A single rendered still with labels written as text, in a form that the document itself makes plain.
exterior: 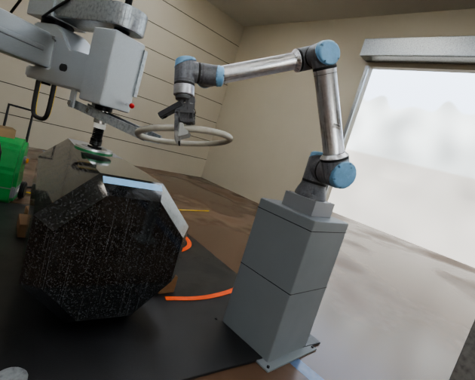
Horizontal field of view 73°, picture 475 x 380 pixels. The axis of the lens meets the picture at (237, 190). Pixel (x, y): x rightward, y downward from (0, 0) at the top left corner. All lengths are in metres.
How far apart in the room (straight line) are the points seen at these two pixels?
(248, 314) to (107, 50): 1.70
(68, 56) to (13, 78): 4.48
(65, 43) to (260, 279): 1.86
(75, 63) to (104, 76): 0.31
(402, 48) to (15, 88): 6.38
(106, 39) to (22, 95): 4.85
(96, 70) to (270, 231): 1.35
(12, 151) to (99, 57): 1.72
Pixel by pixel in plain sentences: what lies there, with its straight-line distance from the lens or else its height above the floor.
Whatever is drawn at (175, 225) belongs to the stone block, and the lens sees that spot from 1.78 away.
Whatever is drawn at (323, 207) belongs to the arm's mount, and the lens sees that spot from 1.93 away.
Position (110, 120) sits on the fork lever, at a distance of 2.01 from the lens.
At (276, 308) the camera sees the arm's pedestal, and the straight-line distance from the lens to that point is 1.92.
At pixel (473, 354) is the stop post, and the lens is 1.40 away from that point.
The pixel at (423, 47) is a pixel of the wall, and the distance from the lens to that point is 6.02.
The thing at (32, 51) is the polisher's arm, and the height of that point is 1.30.
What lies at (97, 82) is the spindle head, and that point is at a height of 1.22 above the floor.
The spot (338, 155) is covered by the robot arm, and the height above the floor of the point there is 1.21.
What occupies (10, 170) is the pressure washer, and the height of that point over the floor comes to 0.31.
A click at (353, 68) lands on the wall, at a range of 6.72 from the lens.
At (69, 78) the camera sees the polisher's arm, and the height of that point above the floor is 1.21.
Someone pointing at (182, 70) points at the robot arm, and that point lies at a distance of 1.49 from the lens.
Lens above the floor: 1.11
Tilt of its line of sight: 8 degrees down
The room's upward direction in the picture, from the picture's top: 17 degrees clockwise
